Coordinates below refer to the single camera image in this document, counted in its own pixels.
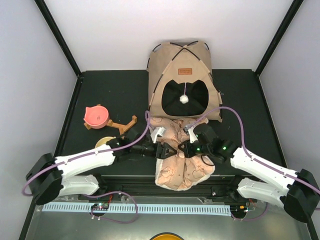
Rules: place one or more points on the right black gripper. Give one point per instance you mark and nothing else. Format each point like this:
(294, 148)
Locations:
(186, 150)

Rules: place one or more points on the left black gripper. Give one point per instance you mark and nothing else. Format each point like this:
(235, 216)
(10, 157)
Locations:
(161, 154)

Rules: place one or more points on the beige patterned pillow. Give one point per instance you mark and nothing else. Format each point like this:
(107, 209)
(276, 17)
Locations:
(179, 173)

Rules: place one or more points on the beige pet tent fabric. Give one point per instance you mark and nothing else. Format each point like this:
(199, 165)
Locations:
(182, 80)

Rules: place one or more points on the black tent pole one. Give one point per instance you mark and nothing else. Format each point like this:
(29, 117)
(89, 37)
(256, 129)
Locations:
(180, 60)

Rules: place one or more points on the black tent pole two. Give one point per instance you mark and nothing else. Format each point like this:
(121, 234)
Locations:
(168, 52)

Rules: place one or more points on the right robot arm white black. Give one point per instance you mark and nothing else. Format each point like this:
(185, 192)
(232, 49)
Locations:
(296, 192)

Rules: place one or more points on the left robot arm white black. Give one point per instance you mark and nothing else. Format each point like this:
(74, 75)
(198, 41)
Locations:
(53, 177)

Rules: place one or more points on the yellow pet bowl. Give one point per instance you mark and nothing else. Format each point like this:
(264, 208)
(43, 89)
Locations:
(103, 141)

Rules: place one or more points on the pink pet bowl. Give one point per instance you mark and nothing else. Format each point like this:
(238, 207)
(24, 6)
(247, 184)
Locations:
(96, 117)

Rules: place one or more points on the white fluffy pompom toy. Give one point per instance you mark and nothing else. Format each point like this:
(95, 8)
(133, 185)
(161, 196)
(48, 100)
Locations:
(184, 98)

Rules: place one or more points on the wooden bowl stand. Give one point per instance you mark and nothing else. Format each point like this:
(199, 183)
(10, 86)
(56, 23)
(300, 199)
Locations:
(121, 127)

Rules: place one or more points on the yellow round object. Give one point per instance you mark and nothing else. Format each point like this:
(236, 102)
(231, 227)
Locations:
(166, 236)

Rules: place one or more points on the small electronics board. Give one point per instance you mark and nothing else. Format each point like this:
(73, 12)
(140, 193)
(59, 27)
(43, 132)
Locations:
(100, 207)

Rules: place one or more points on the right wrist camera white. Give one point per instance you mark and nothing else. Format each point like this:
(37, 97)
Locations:
(189, 130)

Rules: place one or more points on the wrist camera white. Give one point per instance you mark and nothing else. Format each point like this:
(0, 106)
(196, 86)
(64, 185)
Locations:
(189, 130)
(157, 132)

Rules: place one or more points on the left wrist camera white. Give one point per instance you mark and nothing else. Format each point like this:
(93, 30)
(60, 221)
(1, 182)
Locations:
(157, 132)

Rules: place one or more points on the white slotted cable duct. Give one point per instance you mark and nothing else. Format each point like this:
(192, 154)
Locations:
(130, 208)

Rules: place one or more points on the right black frame post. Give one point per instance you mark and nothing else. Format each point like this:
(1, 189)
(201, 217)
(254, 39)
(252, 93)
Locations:
(284, 25)

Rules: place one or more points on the black frame post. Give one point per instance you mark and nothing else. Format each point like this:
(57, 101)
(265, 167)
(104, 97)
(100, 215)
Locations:
(50, 21)
(284, 25)

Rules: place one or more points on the left black frame post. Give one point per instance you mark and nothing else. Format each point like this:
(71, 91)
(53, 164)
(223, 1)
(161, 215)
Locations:
(50, 21)

